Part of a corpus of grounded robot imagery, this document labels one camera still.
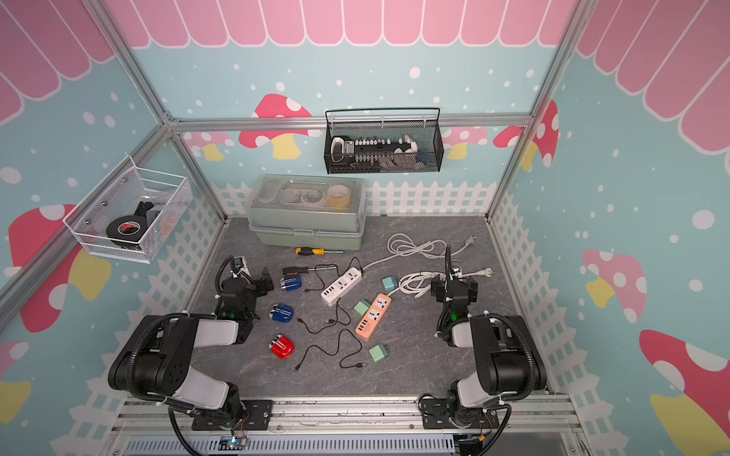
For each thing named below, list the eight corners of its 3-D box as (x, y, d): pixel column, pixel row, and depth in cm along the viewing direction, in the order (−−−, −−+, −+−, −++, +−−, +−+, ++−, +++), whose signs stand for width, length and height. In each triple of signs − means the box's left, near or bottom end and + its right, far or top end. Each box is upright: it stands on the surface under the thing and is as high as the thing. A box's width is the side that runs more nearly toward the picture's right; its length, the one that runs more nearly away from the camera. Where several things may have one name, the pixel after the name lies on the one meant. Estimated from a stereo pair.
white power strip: (319, 298, 98) (318, 294, 96) (355, 268, 105) (355, 264, 103) (329, 307, 95) (328, 304, 93) (365, 276, 103) (364, 273, 101)
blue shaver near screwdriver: (280, 292, 100) (278, 286, 97) (283, 281, 103) (280, 275, 100) (299, 292, 100) (297, 286, 97) (301, 281, 103) (299, 275, 100)
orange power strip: (353, 334, 90) (352, 331, 88) (380, 294, 99) (380, 290, 97) (367, 343, 88) (367, 340, 86) (393, 301, 97) (393, 297, 95)
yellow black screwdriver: (296, 255, 110) (295, 250, 107) (297, 252, 111) (295, 247, 108) (343, 255, 110) (342, 250, 107) (343, 252, 111) (342, 247, 108)
